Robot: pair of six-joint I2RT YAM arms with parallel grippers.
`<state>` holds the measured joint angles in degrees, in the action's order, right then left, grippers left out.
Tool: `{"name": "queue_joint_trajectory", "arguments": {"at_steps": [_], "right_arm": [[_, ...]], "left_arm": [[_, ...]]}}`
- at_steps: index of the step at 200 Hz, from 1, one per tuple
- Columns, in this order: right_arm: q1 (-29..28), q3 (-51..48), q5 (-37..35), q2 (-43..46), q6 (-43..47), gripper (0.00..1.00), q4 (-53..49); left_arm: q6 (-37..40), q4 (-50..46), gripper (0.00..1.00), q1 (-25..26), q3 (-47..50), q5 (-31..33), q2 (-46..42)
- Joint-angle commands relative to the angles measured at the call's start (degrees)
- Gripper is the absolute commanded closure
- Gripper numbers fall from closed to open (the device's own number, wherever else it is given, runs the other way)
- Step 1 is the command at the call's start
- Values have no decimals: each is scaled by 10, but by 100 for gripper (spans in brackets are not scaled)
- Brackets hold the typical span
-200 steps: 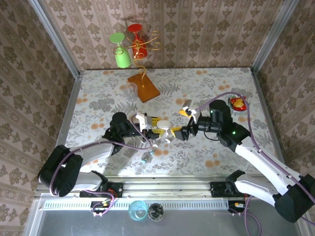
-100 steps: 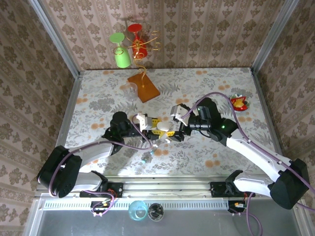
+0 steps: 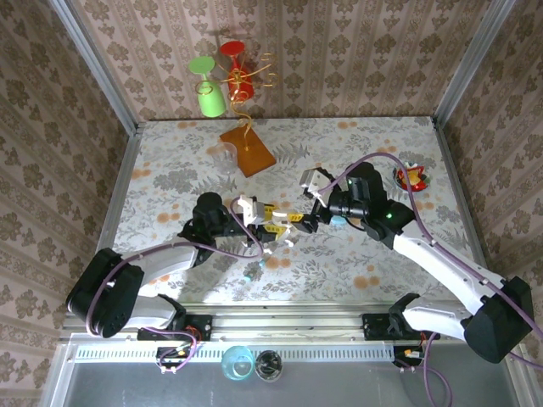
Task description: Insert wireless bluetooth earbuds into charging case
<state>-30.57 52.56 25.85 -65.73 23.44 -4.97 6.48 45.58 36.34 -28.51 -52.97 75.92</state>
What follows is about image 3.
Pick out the small bowl of candy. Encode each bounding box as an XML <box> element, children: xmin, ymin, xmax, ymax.
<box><xmin>392</xmin><ymin>160</ymin><xmax>434</xmax><ymax>194</ymax></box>

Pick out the clear plastic cup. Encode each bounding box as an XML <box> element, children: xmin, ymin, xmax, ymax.
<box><xmin>210</xmin><ymin>142</ymin><xmax>238</xmax><ymax>175</ymax></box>

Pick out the green wine glass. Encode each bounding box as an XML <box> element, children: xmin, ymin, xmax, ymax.
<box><xmin>188</xmin><ymin>55</ymin><xmax>227</xmax><ymax>119</ymax></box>

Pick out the dark glass cup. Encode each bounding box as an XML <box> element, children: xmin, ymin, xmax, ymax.
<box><xmin>254</xmin><ymin>349</ymin><xmax>284</xmax><ymax>382</ymax></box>

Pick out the blue glass cup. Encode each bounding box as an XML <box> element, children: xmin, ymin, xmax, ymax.
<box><xmin>220</xmin><ymin>345</ymin><xmax>257</xmax><ymax>382</ymax></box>

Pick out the grey metal shelf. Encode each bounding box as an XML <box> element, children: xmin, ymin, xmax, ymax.
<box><xmin>40</xmin><ymin>334</ymin><xmax>531</xmax><ymax>407</ymax></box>

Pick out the red wine glass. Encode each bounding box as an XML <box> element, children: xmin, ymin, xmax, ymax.
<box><xmin>219</xmin><ymin>40</ymin><xmax>255</xmax><ymax>101</ymax></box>

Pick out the gold wire rack wooden base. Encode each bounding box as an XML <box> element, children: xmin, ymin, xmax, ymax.
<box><xmin>194</xmin><ymin>53</ymin><xmax>281</xmax><ymax>178</ymax></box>

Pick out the aluminium mounting rail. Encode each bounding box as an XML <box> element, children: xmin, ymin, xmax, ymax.
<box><xmin>59</xmin><ymin>303</ymin><xmax>525</xmax><ymax>343</ymax></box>

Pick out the aluminium table edge rail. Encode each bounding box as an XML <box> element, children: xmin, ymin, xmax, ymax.
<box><xmin>95</xmin><ymin>122</ymin><xmax>143</xmax><ymax>259</ymax></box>
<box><xmin>431</xmin><ymin>116</ymin><xmax>501</xmax><ymax>309</ymax></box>

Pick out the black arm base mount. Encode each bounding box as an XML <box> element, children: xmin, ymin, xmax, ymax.
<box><xmin>361</xmin><ymin>312</ymin><xmax>441</xmax><ymax>343</ymax></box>
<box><xmin>136</xmin><ymin>313</ymin><xmax>213</xmax><ymax>343</ymax></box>

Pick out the white slotted cable duct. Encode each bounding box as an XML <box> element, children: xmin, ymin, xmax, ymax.
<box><xmin>75</xmin><ymin>342</ymin><xmax>395</xmax><ymax>365</ymax></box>

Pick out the aluminium frame post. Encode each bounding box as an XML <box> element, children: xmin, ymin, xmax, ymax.
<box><xmin>48</xmin><ymin>0</ymin><xmax>141</xmax><ymax>136</ymax></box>
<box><xmin>432</xmin><ymin>0</ymin><xmax>517</xmax><ymax>126</ymax></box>

